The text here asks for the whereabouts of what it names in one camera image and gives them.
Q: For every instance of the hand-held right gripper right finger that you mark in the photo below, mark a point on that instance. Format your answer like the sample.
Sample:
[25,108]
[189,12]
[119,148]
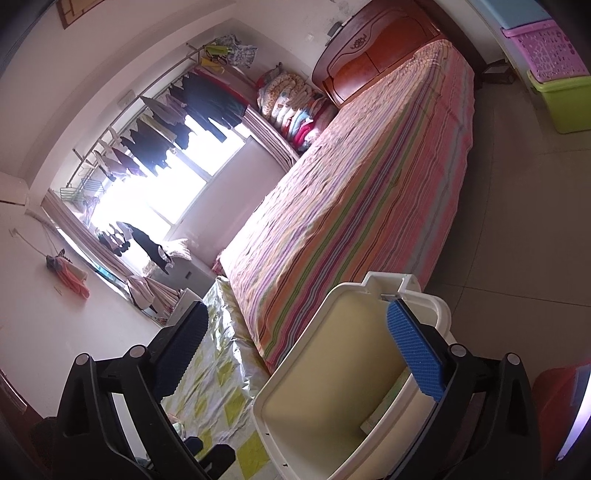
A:
[415,350]

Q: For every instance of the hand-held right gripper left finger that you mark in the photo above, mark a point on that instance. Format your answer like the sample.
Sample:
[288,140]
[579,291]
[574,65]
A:
[180,350]

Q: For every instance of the white plastic bin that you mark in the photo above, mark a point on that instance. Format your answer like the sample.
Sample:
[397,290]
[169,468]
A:
[323,369]

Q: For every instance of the yellow checkered tablecloth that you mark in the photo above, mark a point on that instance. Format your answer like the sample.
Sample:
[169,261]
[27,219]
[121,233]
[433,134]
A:
[217,383]

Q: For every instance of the bundled pale curtain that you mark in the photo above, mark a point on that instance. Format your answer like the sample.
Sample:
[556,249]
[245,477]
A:
[138,286]

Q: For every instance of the black hanging garment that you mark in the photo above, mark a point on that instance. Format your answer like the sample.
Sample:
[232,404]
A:
[143,244]

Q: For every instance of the orange hanging cloth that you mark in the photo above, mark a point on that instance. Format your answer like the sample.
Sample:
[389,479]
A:
[71,279]

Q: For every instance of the red plastic stool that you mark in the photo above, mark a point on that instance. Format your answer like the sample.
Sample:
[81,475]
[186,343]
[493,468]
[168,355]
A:
[558,410]

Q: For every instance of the window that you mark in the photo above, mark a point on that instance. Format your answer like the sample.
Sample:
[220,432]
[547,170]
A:
[184,184]

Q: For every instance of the striped bed sheet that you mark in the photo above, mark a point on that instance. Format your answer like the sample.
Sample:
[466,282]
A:
[369,184]

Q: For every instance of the striped curtain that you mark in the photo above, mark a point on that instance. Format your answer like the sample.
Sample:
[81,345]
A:
[272,138]

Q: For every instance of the row of hanging clothes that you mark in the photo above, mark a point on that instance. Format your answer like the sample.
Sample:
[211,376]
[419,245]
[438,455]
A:
[203,106]

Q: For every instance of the stack of folded quilts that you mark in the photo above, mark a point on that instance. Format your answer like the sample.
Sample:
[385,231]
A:
[295,110]

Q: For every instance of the green storage box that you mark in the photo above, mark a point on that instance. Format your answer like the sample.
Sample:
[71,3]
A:
[563,106]

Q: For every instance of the floral hanging garment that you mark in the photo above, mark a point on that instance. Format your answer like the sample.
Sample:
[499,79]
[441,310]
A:
[235,53]

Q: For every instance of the wooden headboard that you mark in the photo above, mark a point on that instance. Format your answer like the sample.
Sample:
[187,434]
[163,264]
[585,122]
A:
[369,46]

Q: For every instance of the pink plastic basket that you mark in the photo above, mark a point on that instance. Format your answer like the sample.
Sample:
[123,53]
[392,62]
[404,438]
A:
[549,50]

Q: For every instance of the small grey device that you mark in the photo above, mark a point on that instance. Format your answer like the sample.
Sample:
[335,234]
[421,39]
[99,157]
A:
[333,30]

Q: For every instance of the white wall air conditioner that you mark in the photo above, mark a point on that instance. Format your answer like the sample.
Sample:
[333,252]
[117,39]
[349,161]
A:
[14,189]

